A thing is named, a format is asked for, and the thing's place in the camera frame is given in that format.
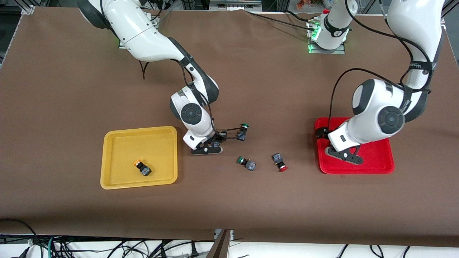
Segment white metal bracket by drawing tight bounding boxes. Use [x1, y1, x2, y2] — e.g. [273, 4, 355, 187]
[214, 229, 234, 241]

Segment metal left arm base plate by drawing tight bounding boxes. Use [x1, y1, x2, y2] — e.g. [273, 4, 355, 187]
[307, 20, 346, 55]

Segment brown table support post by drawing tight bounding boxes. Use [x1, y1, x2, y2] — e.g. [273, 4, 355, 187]
[206, 229, 231, 258]

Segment yellow plastic tray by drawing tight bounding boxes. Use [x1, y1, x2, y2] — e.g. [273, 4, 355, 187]
[100, 126, 179, 190]

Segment black cable loop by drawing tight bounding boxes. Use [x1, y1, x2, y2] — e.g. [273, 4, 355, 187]
[138, 60, 150, 80]

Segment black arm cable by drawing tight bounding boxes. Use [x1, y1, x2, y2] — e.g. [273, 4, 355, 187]
[328, 0, 436, 129]
[181, 66, 241, 141]

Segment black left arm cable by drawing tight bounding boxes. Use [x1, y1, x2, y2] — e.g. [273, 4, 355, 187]
[328, 0, 436, 129]

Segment green push button switch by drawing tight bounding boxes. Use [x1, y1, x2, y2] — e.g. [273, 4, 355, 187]
[236, 123, 250, 142]
[236, 156, 257, 172]

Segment red push button switch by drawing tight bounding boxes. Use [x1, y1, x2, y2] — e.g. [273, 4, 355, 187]
[271, 153, 288, 173]

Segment red plastic tray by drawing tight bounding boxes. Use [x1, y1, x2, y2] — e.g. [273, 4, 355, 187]
[314, 117, 396, 175]

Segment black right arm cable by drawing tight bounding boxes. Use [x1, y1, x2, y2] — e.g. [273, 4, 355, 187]
[181, 66, 241, 141]

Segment colourful patterned object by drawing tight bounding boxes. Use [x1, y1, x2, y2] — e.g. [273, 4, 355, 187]
[295, 0, 336, 9]

